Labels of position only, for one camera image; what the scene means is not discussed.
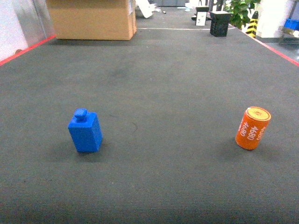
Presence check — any white sign board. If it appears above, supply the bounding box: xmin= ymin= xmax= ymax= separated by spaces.
xmin=195 ymin=12 xmax=207 ymax=26

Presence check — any black plastic crate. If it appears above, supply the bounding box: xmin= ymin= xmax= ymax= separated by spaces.
xmin=210 ymin=11 xmax=232 ymax=37

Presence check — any yellow black striped bollard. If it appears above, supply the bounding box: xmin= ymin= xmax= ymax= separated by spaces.
xmin=245 ymin=11 xmax=259 ymax=38

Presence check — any orange cylindrical cap 4680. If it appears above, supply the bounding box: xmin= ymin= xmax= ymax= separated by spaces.
xmin=235 ymin=106 xmax=271 ymax=150

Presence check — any large cardboard box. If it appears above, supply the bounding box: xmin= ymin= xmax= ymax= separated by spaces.
xmin=46 ymin=0 xmax=136 ymax=41

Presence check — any green potted plant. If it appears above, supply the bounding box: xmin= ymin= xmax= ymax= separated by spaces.
xmin=224 ymin=0 xmax=261 ymax=29

